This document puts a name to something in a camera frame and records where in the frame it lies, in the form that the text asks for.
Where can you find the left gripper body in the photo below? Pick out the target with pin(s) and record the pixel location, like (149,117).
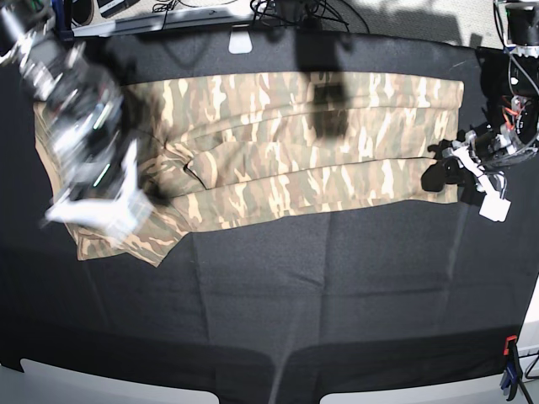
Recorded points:
(476,159)

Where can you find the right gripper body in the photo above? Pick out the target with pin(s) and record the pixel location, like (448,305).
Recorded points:
(118,217)

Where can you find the camouflage t-shirt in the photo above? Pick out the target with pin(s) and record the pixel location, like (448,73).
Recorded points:
(226,151)

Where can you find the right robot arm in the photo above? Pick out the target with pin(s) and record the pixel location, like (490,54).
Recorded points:
(92,153)

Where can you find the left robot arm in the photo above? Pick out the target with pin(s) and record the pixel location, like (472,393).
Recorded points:
(510,134)

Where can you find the black table cloth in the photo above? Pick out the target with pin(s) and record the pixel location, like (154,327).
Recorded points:
(396,296)

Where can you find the blue clamp bottom right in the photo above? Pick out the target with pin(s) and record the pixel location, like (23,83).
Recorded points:
(512,371)

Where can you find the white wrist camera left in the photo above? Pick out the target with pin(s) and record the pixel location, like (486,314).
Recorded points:
(494,208)

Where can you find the white table bracket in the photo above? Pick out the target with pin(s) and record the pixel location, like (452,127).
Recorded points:
(240,42)

